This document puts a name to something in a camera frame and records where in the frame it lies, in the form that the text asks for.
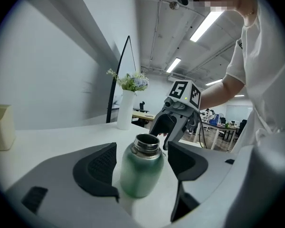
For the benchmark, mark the person's white shirt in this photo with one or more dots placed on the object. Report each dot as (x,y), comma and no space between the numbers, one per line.
(263,79)

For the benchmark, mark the white vase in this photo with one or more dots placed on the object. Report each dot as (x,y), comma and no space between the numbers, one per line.
(125,110)

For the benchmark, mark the blue and white flower bouquet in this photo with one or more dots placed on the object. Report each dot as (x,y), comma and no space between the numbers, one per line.
(134,82)

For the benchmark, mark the white ceiling air conditioner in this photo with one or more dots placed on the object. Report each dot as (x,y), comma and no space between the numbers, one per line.
(177,76)

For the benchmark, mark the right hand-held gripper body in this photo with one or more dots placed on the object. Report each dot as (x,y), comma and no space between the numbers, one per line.
(180,91)

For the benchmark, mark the person's neck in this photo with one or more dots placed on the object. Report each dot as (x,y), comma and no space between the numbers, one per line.
(248,6)

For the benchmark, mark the yellow wooden table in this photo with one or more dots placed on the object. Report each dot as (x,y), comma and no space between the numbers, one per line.
(142,115)

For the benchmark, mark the cream box with red button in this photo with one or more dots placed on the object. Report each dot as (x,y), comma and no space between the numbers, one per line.
(1,127)

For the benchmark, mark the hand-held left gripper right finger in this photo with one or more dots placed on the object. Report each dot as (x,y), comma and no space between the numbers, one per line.
(211,172)

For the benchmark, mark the white office desk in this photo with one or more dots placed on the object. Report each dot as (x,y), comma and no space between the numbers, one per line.
(218,127)

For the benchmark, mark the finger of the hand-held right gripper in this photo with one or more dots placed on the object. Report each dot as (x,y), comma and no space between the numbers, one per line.
(178,132)
(165,125)

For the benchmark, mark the round ceiling sensor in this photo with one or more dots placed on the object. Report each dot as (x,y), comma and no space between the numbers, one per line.
(174,5)

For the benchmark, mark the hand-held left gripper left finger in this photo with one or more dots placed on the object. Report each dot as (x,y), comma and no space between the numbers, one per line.
(61,179)

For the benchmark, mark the whiteboard with black stand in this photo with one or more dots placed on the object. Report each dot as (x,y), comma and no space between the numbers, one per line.
(118,72)

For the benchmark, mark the blue box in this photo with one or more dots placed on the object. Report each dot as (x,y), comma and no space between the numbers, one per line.
(215,120)

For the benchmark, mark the person's right forearm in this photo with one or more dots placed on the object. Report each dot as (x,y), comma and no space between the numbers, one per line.
(221,94)

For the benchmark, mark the dark green metal-capped cylinder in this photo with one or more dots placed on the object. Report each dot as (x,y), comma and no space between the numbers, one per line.
(141,172)

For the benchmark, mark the long ceiling tube light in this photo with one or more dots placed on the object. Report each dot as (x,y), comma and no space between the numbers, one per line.
(205,27)

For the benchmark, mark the black desk chair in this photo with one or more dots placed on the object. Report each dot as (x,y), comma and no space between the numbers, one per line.
(242,127)

